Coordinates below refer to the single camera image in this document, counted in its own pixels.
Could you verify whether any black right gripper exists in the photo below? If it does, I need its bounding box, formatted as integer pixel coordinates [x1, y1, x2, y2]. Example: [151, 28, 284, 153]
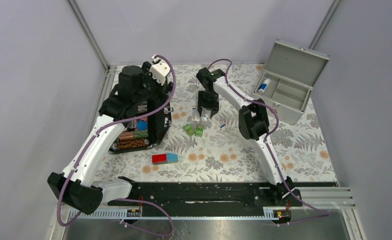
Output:
[197, 90, 219, 118]

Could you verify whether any black case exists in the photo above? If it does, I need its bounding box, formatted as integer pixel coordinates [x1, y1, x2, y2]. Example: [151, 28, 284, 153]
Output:
[109, 77, 173, 154]

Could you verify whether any white bandage roll blue label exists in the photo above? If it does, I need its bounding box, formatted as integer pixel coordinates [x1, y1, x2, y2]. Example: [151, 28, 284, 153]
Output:
[257, 78, 271, 94]

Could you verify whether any grey metal box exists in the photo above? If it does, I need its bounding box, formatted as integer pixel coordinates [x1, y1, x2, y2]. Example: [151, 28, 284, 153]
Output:
[252, 39, 330, 125]

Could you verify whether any grey plastic tray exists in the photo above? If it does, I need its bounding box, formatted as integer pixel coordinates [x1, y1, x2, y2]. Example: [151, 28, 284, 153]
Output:
[253, 70, 313, 112]

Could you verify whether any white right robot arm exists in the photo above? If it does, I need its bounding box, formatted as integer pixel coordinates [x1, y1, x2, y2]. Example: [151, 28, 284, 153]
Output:
[196, 67, 295, 206]

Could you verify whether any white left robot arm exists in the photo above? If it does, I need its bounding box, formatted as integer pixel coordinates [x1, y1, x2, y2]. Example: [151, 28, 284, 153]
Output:
[47, 57, 173, 215]

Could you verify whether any white flat wrapped bandage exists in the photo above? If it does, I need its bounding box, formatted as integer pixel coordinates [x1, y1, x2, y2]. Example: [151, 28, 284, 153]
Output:
[195, 112, 200, 122]

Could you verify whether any green wind oil box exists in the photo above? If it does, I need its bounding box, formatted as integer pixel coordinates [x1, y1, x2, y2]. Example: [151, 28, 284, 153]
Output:
[195, 124, 204, 137]

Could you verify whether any red blue box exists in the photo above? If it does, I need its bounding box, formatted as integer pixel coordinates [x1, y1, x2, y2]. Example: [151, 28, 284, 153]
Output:
[152, 153, 179, 165]

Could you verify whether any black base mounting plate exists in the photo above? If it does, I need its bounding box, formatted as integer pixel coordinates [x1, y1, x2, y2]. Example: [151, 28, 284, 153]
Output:
[108, 180, 302, 218]

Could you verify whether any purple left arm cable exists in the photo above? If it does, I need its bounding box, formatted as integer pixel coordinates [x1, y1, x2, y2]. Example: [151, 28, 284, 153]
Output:
[56, 54, 177, 237]

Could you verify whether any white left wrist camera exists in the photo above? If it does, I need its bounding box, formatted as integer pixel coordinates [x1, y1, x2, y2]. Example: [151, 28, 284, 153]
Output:
[149, 55, 171, 86]

